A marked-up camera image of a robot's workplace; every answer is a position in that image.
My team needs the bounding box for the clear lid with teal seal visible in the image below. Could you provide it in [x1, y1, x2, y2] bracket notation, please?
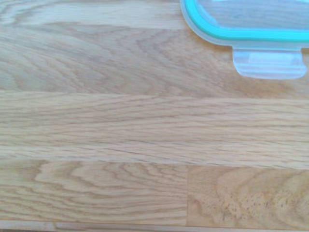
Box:
[180, 0, 309, 80]

